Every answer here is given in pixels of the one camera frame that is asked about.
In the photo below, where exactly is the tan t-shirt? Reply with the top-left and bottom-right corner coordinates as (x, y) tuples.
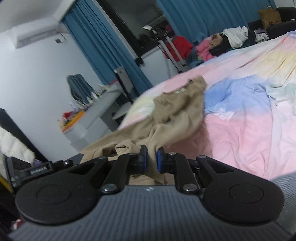
(81, 76), (207, 184)

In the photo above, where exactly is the white dresser desk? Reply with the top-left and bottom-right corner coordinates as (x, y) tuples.
(64, 84), (122, 152)

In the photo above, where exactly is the orange box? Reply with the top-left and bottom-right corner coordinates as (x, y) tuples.
(61, 110), (85, 133)

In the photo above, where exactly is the black and white chair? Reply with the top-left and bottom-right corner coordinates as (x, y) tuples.
(112, 66), (134, 120)

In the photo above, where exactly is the pastel bed sheet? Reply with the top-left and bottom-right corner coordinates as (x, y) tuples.
(120, 31), (295, 180)

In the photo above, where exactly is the left blue curtain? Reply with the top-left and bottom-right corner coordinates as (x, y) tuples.
(63, 1), (152, 94)

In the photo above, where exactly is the blue curtain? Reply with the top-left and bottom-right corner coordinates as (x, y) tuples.
(157, 0), (276, 44)
(63, 1), (152, 94)

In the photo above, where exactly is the red garment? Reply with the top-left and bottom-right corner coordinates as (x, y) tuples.
(166, 36), (194, 62)

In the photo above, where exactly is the pink garment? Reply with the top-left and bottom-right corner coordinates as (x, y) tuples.
(195, 36), (222, 62)

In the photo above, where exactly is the white air conditioner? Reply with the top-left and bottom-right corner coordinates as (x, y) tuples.
(11, 19), (69, 49)

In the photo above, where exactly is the black garment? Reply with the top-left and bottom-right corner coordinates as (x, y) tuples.
(209, 34), (231, 57)

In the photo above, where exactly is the dark window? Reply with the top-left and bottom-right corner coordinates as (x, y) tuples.
(98, 0), (169, 57)

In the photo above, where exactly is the white garment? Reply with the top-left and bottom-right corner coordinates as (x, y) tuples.
(222, 26), (248, 49)

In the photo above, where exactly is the right blue curtain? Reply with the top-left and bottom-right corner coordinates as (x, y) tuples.
(157, 0), (276, 44)

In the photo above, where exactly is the brown paper bag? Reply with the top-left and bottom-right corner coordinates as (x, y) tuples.
(258, 8), (282, 29)

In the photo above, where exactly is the black sofa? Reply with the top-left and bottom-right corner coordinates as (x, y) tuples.
(248, 7), (295, 39)

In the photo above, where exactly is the grey jacket on wall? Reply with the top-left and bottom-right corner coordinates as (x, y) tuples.
(67, 74), (94, 104)

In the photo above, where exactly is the silver camera tripod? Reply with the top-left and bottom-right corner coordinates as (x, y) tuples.
(142, 25), (189, 74)

